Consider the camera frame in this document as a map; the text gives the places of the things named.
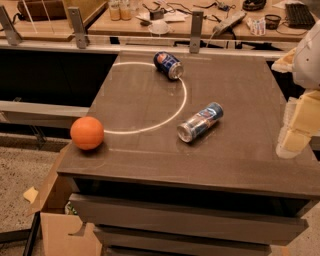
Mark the metal bracket middle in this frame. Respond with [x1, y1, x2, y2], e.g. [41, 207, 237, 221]
[68, 7, 89, 49]

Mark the white power strip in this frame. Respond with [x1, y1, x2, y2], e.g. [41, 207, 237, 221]
[213, 10, 246, 36]

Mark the dark brown box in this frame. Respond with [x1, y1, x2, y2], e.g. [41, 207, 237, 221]
[17, 0, 66, 22]

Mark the glass jar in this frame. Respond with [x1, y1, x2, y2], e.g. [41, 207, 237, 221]
[108, 0, 121, 21]
[119, 0, 131, 21]

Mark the blue pepsi can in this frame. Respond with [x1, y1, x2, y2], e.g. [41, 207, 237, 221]
[153, 51, 184, 80]

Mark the grey drawer cabinet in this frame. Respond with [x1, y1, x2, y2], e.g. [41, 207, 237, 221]
[58, 52, 320, 256]

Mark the brown cardboard box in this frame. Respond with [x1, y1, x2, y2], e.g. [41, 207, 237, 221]
[27, 145, 102, 256]

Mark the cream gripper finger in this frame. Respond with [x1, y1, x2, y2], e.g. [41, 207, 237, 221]
[276, 90, 320, 159]
[271, 48, 296, 73]

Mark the glass jar left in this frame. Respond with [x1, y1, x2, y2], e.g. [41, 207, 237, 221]
[108, 0, 121, 21]

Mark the glass jar right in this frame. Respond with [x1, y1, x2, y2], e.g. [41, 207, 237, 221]
[119, 0, 131, 21]

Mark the black keyboard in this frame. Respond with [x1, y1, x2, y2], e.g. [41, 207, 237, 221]
[285, 3, 315, 29]

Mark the silver blue energy drink can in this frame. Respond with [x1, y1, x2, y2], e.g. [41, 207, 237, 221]
[177, 102, 224, 143]

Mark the white bowl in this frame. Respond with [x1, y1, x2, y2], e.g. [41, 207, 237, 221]
[148, 20, 170, 35]

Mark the metal bracket right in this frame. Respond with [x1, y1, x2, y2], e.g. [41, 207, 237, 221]
[189, 11, 203, 53]

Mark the metal bracket left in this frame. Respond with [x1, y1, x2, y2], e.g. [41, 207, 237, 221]
[0, 5, 22, 46]

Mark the orange ball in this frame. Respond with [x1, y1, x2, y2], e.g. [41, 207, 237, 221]
[70, 116, 104, 150]

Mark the metal bracket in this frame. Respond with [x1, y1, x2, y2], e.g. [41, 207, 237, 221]
[68, 7, 89, 49]
[0, 5, 22, 46]
[189, 11, 203, 53]

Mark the small white printed box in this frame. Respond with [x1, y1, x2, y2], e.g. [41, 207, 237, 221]
[247, 18, 266, 36]

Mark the black mesh cup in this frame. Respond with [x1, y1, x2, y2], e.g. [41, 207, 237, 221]
[265, 14, 281, 30]

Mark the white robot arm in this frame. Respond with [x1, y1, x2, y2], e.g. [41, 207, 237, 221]
[272, 21, 320, 159]

